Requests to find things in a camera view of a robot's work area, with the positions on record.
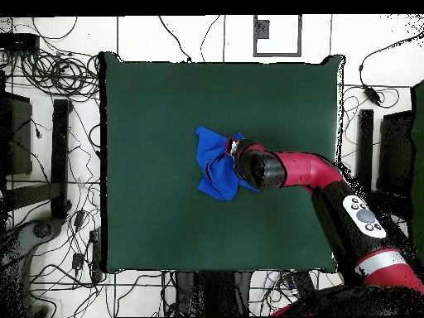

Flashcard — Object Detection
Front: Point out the black power adapter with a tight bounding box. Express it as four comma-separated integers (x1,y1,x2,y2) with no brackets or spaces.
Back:
361,84,382,106

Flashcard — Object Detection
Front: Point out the grey square floor frame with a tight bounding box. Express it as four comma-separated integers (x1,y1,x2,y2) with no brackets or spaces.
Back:
253,14,303,58

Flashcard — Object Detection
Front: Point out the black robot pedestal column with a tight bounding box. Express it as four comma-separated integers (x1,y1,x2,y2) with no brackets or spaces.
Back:
174,271,253,317

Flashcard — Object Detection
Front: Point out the black electronics box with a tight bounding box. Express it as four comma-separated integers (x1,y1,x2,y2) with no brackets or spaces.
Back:
0,32,41,53

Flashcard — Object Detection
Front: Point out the blue shirt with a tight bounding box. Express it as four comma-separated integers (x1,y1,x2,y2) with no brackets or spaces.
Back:
194,124,261,202

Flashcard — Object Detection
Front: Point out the dark green table cloth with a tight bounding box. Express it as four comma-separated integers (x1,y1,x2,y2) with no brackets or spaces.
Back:
98,51,346,275

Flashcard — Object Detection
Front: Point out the black power strip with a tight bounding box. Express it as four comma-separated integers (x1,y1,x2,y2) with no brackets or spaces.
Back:
89,228,104,283
291,270,317,296

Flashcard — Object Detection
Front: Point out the thin black cable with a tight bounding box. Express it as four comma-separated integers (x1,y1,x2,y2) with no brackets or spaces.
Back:
199,14,222,63

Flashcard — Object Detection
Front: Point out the long black stand bar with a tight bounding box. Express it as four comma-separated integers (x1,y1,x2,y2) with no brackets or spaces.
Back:
50,99,73,221
355,108,374,193

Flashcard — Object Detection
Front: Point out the grey stand foot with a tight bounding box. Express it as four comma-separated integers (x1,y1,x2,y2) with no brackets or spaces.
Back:
0,216,65,317

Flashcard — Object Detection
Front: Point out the black adapter cable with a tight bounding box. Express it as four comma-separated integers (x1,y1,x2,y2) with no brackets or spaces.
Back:
358,32,424,89

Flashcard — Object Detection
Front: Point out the black cable with plug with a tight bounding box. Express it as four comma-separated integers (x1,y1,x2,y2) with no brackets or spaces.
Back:
157,14,193,64

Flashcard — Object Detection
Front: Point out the coiled black cable bundle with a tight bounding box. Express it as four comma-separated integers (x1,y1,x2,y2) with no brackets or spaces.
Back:
20,49,100,102

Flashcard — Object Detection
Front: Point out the black cabinet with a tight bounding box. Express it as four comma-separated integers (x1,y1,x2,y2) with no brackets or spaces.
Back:
375,110,416,200
0,90,34,176

